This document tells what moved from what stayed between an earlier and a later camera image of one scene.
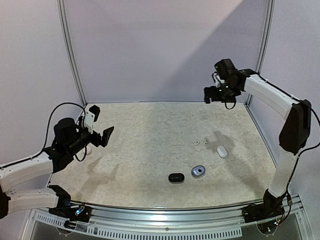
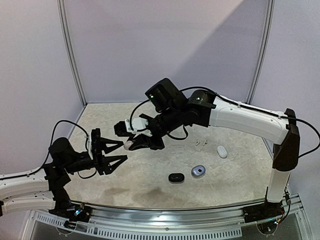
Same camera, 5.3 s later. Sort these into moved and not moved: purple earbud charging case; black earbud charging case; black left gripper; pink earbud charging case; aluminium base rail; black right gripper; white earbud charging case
Moved: pink earbud charging case; black left gripper; black right gripper
Not moved: purple earbud charging case; aluminium base rail; black earbud charging case; white earbud charging case
